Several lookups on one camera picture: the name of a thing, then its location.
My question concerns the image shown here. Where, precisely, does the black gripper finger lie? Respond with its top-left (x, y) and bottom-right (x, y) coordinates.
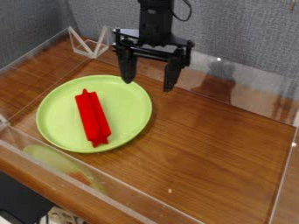
top-left (117, 48), bottom-right (137, 83)
top-left (162, 58), bottom-right (182, 92)

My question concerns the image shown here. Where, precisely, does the black cable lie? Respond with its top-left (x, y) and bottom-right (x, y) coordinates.
top-left (169, 0), bottom-right (192, 23)

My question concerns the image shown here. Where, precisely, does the clear acrylic corner bracket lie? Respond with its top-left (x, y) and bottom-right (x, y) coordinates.
top-left (68, 26), bottom-right (109, 59)

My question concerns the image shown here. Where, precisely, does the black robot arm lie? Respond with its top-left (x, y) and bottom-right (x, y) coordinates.
top-left (113, 0), bottom-right (194, 92)

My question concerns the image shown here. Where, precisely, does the green round plate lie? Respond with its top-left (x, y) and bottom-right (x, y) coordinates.
top-left (36, 74), bottom-right (152, 153)

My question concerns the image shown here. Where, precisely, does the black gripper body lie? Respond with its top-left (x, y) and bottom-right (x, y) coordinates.
top-left (113, 28), bottom-right (194, 67)

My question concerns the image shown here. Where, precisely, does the red toy carrot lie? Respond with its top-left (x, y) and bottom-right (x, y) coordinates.
top-left (74, 89), bottom-right (110, 147)

